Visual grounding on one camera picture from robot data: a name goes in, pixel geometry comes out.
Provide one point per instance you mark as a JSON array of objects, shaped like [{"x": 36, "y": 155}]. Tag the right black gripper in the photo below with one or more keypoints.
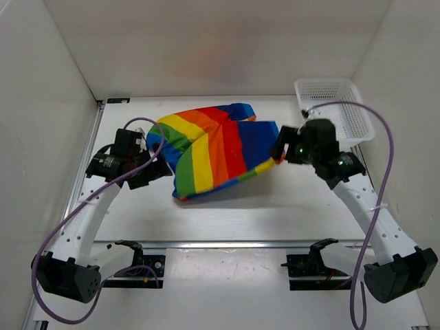
[{"x": 288, "y": 135}]

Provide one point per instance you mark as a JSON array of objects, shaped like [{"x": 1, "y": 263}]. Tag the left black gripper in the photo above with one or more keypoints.
[{"x": 156, "y": 169}]

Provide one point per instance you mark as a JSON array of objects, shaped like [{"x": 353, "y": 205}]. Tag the rainbow striped shorts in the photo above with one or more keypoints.
[{"x": 213, "y": 148}]

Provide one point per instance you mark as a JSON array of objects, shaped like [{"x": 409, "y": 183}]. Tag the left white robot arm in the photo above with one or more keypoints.
[{"x": 64, "y": 265}]

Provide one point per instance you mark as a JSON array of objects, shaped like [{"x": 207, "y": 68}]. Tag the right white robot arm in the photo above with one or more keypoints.
[{"x": 398, "y": 265}]

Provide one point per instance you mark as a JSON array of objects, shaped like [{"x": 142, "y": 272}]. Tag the white plastic mesh basket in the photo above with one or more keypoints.
[{"x": 352, "y": 123}]

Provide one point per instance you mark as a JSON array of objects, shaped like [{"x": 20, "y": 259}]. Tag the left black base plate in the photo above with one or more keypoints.
[{"x": 142, "y": 278}]

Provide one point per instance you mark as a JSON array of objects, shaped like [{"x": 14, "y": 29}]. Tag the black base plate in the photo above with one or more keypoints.
[
  {"x": 303, "y": 276},
  {"x": 142, "y": 278}
]

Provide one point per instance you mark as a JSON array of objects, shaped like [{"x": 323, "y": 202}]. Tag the aluminium front rail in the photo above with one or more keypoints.
[{"x": 243, "y": 244}]

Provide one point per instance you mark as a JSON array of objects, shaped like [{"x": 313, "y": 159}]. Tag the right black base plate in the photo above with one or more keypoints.
[{"x": 303, "y": 276}]

